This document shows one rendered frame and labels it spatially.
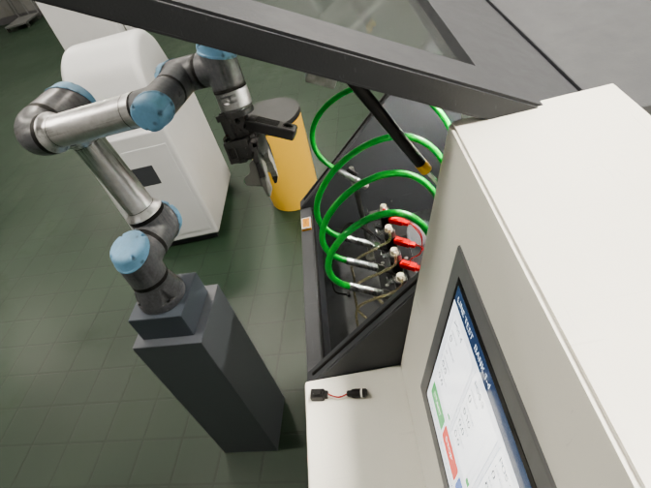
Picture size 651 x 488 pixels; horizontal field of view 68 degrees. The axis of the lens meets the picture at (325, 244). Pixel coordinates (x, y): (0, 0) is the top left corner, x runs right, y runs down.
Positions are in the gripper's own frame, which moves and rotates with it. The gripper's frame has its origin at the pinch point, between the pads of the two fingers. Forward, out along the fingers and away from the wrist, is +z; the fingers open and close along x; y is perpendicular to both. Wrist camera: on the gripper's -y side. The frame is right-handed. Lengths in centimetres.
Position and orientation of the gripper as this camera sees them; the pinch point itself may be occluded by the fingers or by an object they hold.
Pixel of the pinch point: (274, 185)
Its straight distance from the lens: 119.6
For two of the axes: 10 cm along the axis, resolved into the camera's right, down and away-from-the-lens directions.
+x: -1.1, 5.3, -8.4
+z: 2.7, 8.3, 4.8
